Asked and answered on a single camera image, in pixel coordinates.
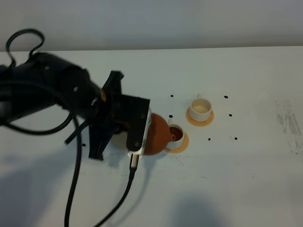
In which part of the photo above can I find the far orange cup coaster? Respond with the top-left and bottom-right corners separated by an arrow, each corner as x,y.
185,106 -> 215,128

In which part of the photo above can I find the far white teacup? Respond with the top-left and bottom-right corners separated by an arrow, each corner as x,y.
189,94 -> 212,122

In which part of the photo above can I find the white teacup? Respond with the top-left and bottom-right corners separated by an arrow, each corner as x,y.
189,94 -> 212,122
168,119 -> 184,141

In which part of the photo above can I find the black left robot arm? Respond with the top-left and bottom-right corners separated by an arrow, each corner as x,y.
0,52 -> 135,160

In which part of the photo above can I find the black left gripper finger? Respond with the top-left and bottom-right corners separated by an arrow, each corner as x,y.
102,70 -> 124,94
89,124 -> 116,161

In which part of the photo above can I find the black braided left cable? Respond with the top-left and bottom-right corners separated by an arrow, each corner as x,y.
0,28 -> 140,227

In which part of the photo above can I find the orange cup coaster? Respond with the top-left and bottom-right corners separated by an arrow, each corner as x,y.
185,106 -> 215,128
164,132 -> 189,154

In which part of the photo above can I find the near orange cup coaster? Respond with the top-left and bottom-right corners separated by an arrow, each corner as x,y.
164,132 -> 189,154

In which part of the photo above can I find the brown clay teapot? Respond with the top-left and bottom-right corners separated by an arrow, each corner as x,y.
144,113 -> 175,156

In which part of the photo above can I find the near white teacup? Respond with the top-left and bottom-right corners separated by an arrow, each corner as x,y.
168,119 -> 184,141

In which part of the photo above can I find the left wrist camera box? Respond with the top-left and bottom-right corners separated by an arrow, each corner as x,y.
115,95 -> 151,156

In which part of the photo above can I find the beige round teapot coaster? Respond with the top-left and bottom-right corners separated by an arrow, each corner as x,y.
110,132 -> 128,152

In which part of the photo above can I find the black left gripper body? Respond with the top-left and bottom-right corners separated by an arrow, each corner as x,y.
89,87 -> 133,135

